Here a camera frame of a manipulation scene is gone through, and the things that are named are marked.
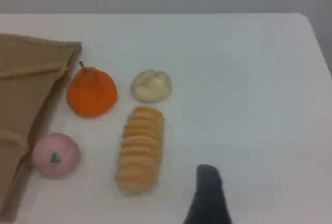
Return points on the orange pear-shaped bun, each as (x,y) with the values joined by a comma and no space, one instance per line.
(90,97)

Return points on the long golden bread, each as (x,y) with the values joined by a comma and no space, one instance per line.
(141,151)

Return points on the pink peach-shaped bun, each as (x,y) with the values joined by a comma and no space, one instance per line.
(68,148)

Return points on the pale egg yolk pastry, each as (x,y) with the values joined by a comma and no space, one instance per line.
(151,86)

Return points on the brown jute tote bag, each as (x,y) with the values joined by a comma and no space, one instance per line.
(26,99)

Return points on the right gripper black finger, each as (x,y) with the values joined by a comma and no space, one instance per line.
(208,198)

